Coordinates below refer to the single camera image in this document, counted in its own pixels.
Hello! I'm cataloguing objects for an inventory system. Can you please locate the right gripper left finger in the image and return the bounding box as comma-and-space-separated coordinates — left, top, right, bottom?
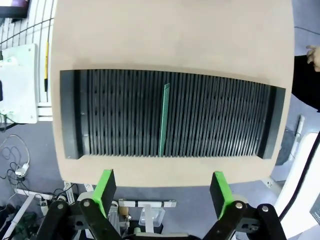
37, 169, 119, 240

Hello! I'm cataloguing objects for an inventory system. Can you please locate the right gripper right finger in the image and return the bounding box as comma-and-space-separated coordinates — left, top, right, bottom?
203, 170, 286, 240

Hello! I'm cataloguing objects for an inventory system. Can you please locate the green printed circuit board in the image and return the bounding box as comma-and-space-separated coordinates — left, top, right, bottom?
157, 83, 172, 158

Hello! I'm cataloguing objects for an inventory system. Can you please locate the person's right hand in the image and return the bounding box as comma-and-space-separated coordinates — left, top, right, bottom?
306, 44, 320, 70

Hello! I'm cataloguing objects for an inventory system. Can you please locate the white metal bar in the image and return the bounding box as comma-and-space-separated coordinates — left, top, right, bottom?
118, 198, 177, 209

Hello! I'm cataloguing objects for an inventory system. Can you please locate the clear plastic box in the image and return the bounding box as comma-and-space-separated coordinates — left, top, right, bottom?
138, 206, 166, 228

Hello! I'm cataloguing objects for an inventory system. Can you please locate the white side table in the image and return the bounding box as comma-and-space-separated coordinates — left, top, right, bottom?
259, 114, 320, 219

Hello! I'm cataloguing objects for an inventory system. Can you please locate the black slotted board rack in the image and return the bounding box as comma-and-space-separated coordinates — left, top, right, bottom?
59, 69, 287, 161

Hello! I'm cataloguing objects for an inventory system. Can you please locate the white control box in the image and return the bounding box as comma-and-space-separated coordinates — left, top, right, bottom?
0, 43, 39, 125

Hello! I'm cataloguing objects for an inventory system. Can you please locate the black braided cable sleeve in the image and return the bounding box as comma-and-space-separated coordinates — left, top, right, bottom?
278, 139, 320, 221

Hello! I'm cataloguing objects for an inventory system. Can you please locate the white charger with cable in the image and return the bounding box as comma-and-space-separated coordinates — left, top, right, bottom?
0, 134, 31, 178

